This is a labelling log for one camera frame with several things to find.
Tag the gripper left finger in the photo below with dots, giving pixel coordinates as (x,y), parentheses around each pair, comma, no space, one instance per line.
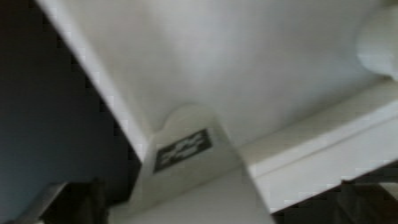
(67,204)

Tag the white square table top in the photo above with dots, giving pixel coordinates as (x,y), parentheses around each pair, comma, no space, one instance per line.
(263,58)

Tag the white table leg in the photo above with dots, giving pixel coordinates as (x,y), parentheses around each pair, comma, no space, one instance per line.
(193,187)

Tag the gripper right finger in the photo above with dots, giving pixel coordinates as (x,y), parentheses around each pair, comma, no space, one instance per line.
(367,204)

